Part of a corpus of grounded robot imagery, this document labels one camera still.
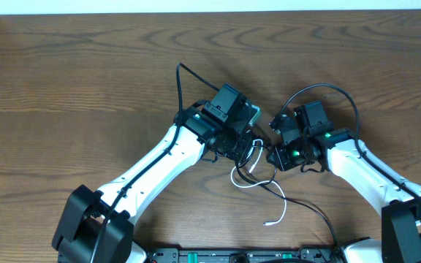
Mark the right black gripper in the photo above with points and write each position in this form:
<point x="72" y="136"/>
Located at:
<point x="279" y="153"/>

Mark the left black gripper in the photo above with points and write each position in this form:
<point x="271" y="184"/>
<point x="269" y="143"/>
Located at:
<point x="245" y="153"/>

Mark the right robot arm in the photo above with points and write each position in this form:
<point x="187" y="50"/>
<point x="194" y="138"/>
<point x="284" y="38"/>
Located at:
<point x="310" y="138"/>

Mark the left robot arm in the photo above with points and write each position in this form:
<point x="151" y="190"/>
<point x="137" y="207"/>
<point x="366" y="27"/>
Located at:
<point x="98" y="226"/>

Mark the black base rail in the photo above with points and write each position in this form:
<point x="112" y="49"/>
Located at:
<point x="305" y="254"/>

